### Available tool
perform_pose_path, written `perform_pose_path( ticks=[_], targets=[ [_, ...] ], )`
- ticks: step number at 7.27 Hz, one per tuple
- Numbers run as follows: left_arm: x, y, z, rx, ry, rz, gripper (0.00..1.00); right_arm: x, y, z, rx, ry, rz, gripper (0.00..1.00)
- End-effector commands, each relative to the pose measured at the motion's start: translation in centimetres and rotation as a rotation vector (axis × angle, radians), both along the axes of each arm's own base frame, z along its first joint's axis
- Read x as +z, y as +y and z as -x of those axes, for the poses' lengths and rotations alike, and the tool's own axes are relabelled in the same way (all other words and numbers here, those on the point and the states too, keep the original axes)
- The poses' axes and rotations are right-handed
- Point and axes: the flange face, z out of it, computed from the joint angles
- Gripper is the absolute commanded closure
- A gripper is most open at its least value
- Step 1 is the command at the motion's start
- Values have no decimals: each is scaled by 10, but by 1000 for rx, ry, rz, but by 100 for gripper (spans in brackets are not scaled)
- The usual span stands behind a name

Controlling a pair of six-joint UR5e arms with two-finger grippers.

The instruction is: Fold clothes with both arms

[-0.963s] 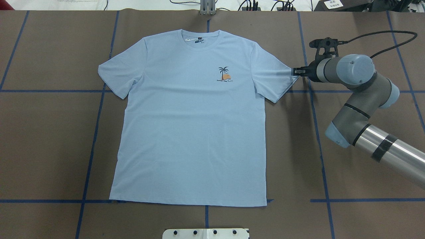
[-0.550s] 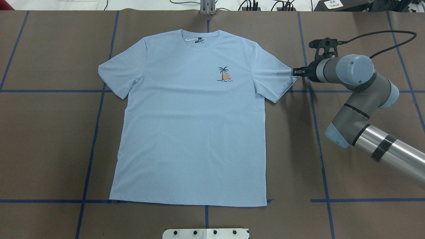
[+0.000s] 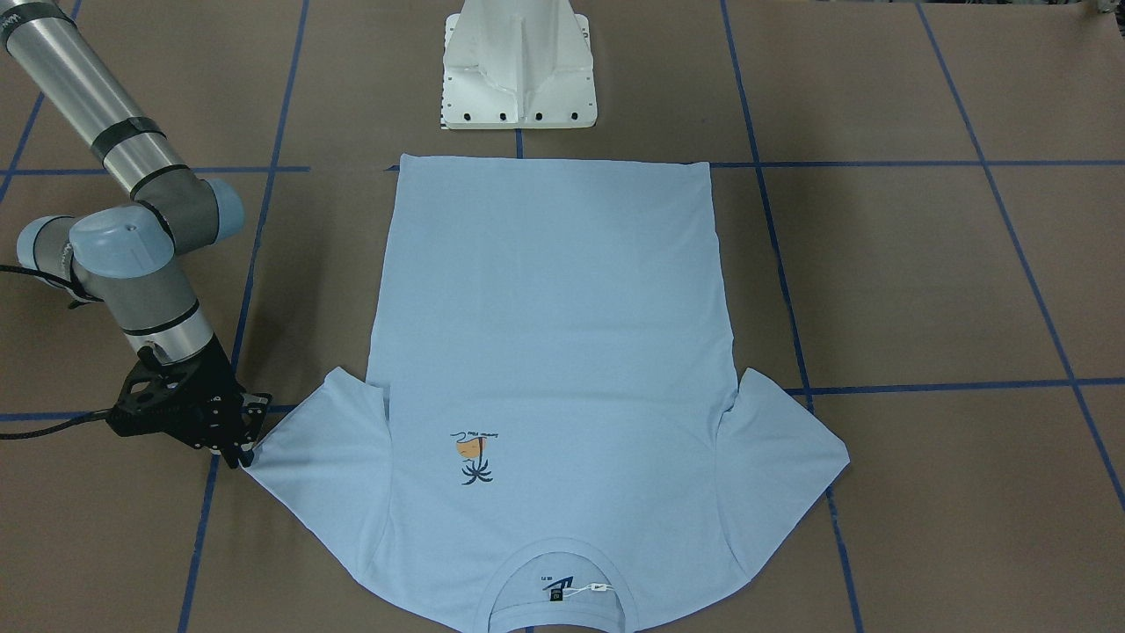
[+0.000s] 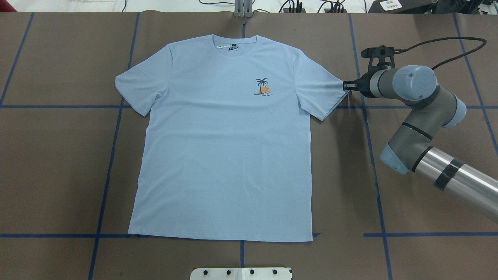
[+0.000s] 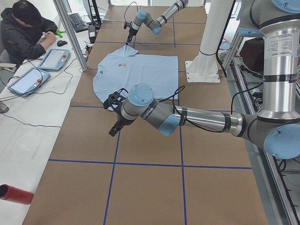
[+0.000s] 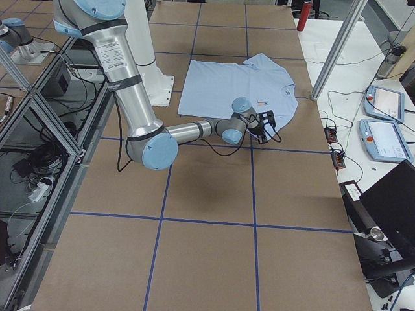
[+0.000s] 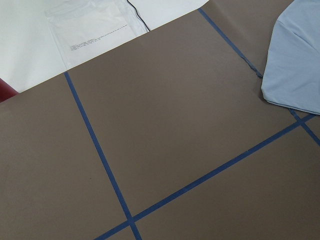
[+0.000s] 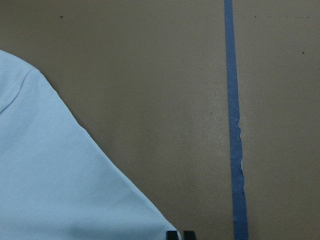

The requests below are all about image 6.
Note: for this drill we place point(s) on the upper teach pendant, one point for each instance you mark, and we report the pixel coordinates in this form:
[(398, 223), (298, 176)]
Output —
[(383, 103)]

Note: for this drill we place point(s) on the black aluminium frame rack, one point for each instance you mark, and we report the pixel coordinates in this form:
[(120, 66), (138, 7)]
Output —
[(53, 109)]

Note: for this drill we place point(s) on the light blue t-shirt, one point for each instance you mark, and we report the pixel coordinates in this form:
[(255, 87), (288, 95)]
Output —
[(211, 87)]

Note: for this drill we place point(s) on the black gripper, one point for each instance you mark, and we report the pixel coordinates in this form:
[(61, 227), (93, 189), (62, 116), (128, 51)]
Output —
[(255, 129)]

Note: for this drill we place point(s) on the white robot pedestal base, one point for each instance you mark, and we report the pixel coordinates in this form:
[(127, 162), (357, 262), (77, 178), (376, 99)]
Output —
[(157, 85)]

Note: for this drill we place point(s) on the aluminium frame post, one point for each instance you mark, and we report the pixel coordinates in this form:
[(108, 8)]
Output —
[(339, 43)]

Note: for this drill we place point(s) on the lower teach pendant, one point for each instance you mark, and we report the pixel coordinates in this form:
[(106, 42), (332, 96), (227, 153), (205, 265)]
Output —
[(384, 141)]

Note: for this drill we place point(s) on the small orange electronics box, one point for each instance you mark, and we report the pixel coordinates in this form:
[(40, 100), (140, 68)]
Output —
[(331, 134)]

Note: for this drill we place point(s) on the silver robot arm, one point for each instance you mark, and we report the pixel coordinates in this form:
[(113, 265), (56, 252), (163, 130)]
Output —
[(149, 141), (17, 41)]

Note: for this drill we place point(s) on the black laptop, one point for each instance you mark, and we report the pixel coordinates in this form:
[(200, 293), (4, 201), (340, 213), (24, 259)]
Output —
[(390, 203)]

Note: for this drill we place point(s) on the black box with label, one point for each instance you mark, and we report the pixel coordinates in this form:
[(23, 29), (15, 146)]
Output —
[(359, 216)]

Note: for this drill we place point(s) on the red water bottle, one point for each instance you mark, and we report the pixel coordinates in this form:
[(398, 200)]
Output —
[(304, 15)]

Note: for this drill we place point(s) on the teach pendant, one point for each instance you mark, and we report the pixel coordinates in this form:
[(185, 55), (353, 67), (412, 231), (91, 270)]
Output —
[(384, 141), (383, 103)]

